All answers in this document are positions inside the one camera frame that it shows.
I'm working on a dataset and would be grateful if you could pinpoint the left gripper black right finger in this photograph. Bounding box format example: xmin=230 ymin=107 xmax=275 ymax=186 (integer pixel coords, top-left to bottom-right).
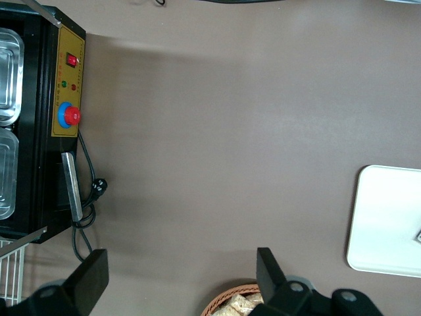
xmin=249 ymin=247 xmax=385 ymax=316

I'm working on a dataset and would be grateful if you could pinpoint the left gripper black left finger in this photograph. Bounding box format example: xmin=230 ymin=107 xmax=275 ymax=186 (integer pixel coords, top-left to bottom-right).
xmin=0 ymin=249 xmax=110 ymax=316

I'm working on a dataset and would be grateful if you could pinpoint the beige plastic tray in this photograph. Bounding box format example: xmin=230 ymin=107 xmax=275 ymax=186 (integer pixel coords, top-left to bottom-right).
xmin=346 ymin=164 xmax=421 ymax=276

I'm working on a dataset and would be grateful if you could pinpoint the round wicker basket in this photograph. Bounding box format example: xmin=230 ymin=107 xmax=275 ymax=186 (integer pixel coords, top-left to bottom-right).
xmin=200 ymin=284 xmax=264 ymax=316

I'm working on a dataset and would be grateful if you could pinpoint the steel food container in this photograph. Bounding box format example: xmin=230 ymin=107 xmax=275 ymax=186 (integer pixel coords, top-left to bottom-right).
xmin=0 ymin=126 xmax=20 ymax=221
xmin=0 ymin=28 xmax=26 ymax=126

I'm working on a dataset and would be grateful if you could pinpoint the red emergency stop button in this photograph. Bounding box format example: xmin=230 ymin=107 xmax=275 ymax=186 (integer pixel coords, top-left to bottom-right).
xmin=57 ymin=102 xmax=82 ymax=129

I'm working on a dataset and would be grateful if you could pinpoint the white wire rack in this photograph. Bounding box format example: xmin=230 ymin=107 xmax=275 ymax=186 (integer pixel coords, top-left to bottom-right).
xmin=0 ymin=239 xmax=26 ymax=307

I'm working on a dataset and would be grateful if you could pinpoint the silver machine handle bar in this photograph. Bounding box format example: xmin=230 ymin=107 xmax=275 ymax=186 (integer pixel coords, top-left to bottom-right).
xmin=61 ymin=151 xmax=84 ymax=221

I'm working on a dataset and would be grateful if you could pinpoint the black power cable with plug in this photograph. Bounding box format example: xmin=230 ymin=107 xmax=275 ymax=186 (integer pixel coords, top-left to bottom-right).
xmin=70 ymin=130 xmax=110 ymax=263

